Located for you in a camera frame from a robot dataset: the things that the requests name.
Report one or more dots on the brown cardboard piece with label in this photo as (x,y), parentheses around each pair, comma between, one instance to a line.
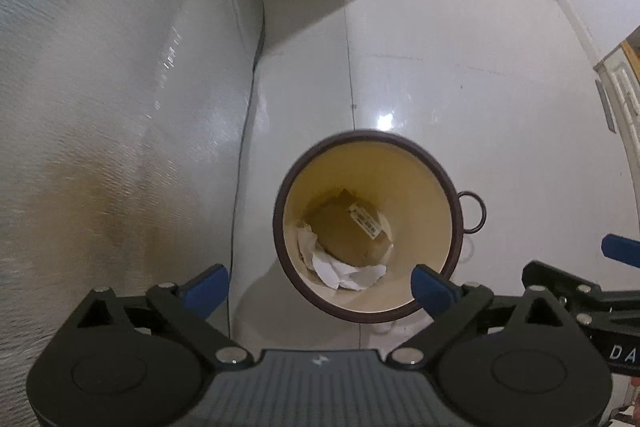
(350,229)

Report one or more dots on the round brown-rimmed trash bin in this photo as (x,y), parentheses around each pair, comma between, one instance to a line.
(420,209)

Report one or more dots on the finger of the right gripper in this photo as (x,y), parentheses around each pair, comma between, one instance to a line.
(578,292)
(621,249)

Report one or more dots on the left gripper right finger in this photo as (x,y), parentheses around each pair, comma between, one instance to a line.
(454,309)

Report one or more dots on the crumpled white paper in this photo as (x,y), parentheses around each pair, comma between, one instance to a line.
(332,272)

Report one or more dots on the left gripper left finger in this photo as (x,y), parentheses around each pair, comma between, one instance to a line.
(185,310)

